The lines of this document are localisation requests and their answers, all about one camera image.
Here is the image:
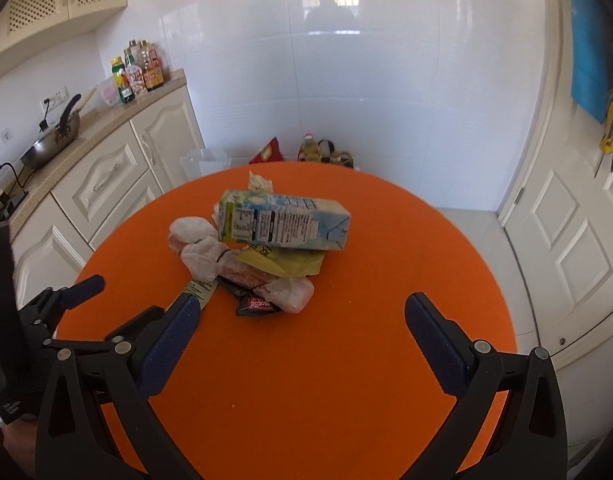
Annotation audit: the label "orange snack wrapper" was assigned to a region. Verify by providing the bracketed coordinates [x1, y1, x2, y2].
[221, 265, 270, 289]

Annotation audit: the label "green bottle yellow label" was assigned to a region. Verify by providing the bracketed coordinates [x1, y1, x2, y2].
[110, 56, 135, 104]

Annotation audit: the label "yellow wrapper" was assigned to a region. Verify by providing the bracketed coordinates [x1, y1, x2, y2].
[235, 245, 325, 279]

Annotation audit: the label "white blue milk carton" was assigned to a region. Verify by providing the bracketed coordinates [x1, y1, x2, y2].
[213, 188, 352, 252]

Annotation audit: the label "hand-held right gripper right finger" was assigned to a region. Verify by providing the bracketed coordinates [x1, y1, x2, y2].
[404, 291, 569, 480]

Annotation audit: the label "pale green packet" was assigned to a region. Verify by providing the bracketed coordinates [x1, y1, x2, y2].
[182, 277, 220, 311]

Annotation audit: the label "black induction cooktop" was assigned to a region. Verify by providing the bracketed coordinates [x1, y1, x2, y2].
[0, 187, 31, 226]

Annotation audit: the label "person's left forearm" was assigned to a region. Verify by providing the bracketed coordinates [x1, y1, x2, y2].
[0, 412, 38, 480]

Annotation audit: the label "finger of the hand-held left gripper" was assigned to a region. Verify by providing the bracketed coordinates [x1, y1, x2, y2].
[43, 306, 166, 357]
[18, 274, 106, 332]

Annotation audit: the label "cream kitchen base cabinet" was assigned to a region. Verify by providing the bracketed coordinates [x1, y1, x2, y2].
[0, 69, 207, 321]

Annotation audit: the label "white wall outlet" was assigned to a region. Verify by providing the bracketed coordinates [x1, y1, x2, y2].
[40, 87, 70, 111]

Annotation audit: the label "clear bottle white red label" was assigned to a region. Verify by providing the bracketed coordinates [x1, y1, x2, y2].
[124, 50, 148, 94]

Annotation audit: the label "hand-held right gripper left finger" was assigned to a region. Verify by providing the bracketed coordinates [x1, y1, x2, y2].
[35, 292, 203, 480]

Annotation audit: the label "white tissue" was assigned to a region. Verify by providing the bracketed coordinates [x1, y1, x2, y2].
[259, 276, 315, 314]

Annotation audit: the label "blue apron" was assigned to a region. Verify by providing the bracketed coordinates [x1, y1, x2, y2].
[569, 0, 613, 124]

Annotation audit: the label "steel wok with lid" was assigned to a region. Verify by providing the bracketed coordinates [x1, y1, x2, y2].
[19, 93, 83, 170]

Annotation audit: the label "red rice bag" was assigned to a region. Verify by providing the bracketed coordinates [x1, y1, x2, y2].
[249, 136, 284, 165]

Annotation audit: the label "yellow cooking oil bottle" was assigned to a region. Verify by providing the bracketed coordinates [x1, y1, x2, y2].
[298, 132, 321, 162]

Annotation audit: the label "beige paper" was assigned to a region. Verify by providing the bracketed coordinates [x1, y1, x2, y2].
[247, 170, 276, 195]

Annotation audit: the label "dark red candy wrapper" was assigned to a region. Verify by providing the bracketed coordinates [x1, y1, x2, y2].
[217, 276, 282, 317]

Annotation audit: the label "pink clear plastic cup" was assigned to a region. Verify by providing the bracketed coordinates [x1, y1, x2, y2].
[98, 80, 122, 107]

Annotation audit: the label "cooking oil bottles in bag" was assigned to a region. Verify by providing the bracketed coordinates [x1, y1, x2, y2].
[297, 138, 356, 170]

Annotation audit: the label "white panel door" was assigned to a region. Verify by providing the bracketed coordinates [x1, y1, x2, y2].
[496, 0, 613, 367]

